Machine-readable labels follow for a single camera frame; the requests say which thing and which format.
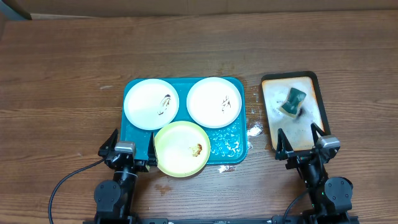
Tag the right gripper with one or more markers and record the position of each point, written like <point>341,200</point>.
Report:
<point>285,150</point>

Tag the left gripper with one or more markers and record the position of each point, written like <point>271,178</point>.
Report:
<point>152,158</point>

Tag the green yellow sponge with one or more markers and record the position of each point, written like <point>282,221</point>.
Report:
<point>293,102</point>

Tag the white plate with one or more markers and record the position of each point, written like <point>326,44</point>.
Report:
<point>151,104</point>
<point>214,102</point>

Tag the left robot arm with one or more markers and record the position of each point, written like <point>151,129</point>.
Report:
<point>114,197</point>

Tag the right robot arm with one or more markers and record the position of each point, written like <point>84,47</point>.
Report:
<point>330,196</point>

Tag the black baking tray with suds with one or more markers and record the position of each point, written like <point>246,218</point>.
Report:
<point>275,88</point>

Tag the yellow-green plate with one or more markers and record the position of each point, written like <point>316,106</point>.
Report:
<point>182,149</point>

